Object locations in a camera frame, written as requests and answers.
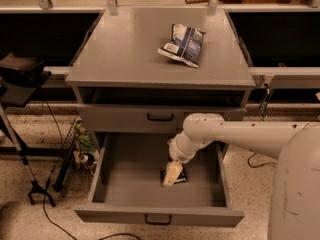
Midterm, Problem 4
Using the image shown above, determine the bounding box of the metal rail frame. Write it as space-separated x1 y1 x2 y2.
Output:
1 0 319 88

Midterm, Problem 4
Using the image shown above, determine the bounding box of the wire basket with snacks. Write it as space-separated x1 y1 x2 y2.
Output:
53 118 99 192

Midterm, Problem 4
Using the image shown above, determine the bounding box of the open grey lower drawer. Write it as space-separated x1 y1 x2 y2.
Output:
75 133 244 227

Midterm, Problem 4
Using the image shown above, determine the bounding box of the black floor cable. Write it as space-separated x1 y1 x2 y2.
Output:
26 100 143 240

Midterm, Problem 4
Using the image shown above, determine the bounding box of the blue white chip bag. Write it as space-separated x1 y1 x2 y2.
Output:
157 24 205 68

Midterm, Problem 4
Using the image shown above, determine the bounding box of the grey drawer cabinet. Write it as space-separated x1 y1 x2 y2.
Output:
65 6 257 152

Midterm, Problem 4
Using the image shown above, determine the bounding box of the black tripod stand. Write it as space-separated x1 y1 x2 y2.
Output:
0 53 55 206

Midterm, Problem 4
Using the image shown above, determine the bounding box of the closed grey upper drawer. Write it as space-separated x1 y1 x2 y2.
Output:
78 104 245 134

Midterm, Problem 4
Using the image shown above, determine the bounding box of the wooden hammer handle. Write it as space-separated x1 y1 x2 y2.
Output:
184 0 224 4

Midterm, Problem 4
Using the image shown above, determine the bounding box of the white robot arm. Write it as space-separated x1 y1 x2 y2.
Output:
163 113 320 240

